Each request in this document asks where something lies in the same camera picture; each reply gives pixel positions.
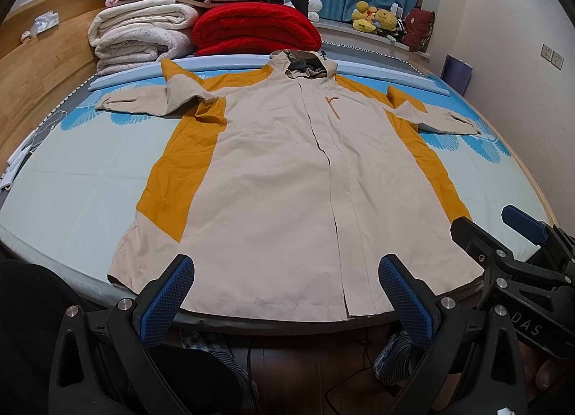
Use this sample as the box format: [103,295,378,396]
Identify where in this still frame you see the beige and orange hooded jacket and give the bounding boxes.
[97,51,480,321]

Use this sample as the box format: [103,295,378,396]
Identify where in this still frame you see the blue striped slipper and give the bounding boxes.
[373,331,413,386]

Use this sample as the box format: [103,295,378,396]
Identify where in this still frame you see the blue patterned bed sheet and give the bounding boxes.
[1,74,553,306]

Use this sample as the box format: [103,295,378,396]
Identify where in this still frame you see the dark red plush bag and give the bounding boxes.
[401,8,436,52]

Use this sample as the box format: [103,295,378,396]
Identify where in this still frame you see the wooden headboard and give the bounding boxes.
[1,0,105,169]

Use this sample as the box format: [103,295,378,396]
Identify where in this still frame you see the yellow plush toys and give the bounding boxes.
[351,1,399,34]

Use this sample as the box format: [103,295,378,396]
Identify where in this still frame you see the cream folded quilt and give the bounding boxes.
[88,0,199,76]

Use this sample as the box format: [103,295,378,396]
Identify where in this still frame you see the red folded blanket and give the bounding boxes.
[191,2,322,56]

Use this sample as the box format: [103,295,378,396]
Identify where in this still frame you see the white plush toy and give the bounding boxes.
[308,0,323,23]

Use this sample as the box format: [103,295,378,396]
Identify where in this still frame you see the wall power socket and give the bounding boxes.
[541,44,564,70]

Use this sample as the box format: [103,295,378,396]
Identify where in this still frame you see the purple box by wall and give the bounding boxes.
[441,55,473,96]

